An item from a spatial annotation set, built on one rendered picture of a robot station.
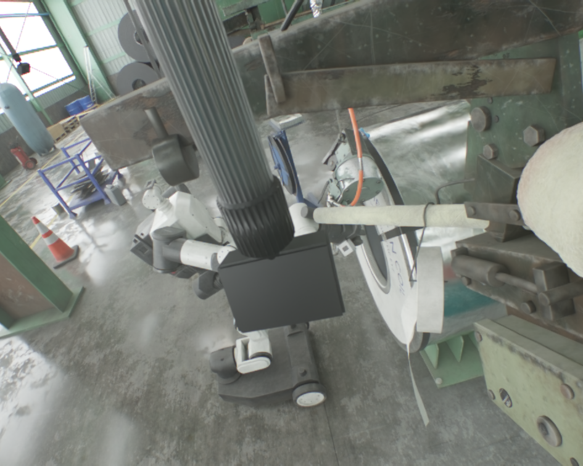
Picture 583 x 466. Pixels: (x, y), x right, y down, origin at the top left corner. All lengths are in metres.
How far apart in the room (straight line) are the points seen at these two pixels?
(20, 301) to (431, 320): 4.19
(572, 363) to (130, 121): 0.49
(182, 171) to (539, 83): 0.34
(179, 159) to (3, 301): 4.23
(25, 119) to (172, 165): 13.60
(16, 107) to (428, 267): 13.71
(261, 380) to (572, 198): 1.98
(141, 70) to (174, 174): 12.45
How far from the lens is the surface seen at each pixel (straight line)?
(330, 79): 0.27
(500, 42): 0.34
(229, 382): 2.18
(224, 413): 2.33
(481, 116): 0.46
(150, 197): 1.33
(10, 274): 4.15
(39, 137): 13.97
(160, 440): 2.49
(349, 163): 1.14
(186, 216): 1.30
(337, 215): 0.64
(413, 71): 0.30
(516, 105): 0.43
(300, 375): 2.02
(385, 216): 0.57
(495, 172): 0.46
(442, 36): 0.32
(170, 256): 1.18
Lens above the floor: 1.96
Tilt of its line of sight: 37 degrees down
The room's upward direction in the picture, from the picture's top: 20 degrees counter-clockwise
